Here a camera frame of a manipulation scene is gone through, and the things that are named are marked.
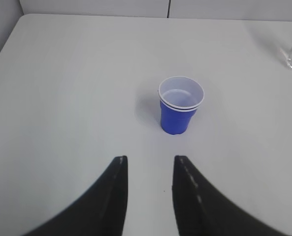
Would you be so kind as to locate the blue paper cup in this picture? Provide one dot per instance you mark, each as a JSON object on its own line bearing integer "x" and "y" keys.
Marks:
{"x": 180, "y": 98}

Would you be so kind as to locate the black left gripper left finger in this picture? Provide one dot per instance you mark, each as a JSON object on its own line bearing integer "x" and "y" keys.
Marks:
{"x": 100, "y": 211}

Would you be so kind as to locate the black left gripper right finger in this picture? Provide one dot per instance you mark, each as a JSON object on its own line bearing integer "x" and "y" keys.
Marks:
{"x": 242, "y": 196}

